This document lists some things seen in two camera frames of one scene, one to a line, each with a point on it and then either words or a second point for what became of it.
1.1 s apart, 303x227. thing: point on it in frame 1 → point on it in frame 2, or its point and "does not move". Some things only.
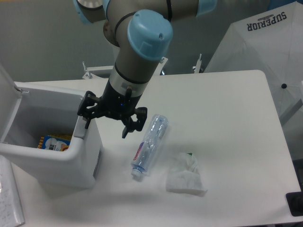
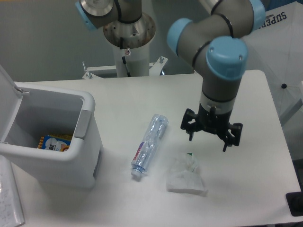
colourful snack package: [57, 142] does not move
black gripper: [114, 104] → [210, 121]
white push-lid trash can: [40, 130] does not move
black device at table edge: [295, 200] does not move
